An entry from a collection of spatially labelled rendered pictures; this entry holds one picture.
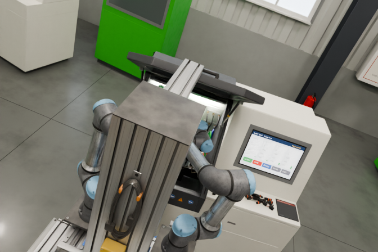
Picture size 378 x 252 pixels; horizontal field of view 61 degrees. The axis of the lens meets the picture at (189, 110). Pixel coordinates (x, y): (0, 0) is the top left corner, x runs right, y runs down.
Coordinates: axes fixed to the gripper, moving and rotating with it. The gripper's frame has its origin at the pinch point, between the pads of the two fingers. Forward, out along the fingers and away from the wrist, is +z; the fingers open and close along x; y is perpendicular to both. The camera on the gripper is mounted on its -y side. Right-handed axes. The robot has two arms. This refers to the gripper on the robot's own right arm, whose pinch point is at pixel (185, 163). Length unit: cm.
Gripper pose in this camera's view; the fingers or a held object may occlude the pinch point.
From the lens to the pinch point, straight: 209.7
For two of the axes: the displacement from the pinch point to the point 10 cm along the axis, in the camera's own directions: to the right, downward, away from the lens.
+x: 9.5, 3.2, 0.5
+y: -1.3, 5.2, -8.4
